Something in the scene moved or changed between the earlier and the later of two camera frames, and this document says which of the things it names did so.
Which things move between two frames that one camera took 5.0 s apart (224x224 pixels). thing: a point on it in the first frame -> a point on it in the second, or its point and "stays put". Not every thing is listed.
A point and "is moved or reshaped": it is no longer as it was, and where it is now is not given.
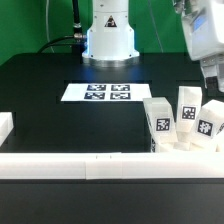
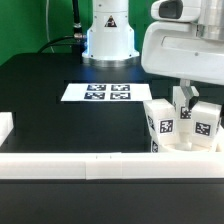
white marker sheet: (107, 92) stays put
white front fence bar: (113, 165) stays put
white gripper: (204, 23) -> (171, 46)
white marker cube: (188, 101) is moved or reshaped
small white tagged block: (189, 103) -> (205, 120)
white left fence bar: (6, 125) stays put
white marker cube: (159, 115) stays put
